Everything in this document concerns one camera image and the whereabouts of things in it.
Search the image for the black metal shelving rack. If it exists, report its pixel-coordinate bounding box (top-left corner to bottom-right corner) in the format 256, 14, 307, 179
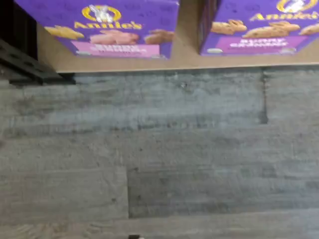
0, 0, 77, 87

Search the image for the purple Annie's box pink patch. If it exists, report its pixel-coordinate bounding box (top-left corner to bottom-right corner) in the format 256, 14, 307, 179
13, 0, 180, 60

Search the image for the wooden shelf board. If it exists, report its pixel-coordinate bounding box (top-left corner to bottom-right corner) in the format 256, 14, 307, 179
36, 0, 319, 73

